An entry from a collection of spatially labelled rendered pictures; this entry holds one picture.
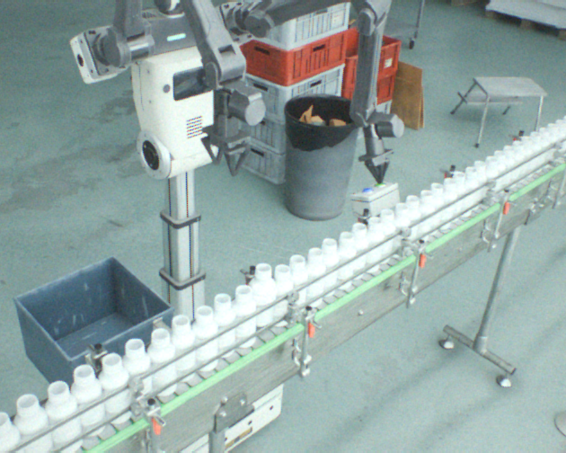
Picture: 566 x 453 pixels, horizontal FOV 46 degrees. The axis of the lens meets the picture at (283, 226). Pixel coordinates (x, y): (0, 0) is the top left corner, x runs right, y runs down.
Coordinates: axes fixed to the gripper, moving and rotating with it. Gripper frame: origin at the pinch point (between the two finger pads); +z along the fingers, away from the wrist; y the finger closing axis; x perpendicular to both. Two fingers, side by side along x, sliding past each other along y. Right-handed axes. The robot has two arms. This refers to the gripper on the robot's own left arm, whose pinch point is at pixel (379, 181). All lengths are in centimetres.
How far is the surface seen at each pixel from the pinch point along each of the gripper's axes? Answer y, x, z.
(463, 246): 20.2, -14.2, 28.4
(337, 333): -41, -13, 31
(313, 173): 92, 132, 37
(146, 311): -75, 29, 18
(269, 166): 107, 189, 41
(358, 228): -28.9, -15.9, 3.0
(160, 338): -94, -16, 4
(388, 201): -1.7, -4.0, 5.9
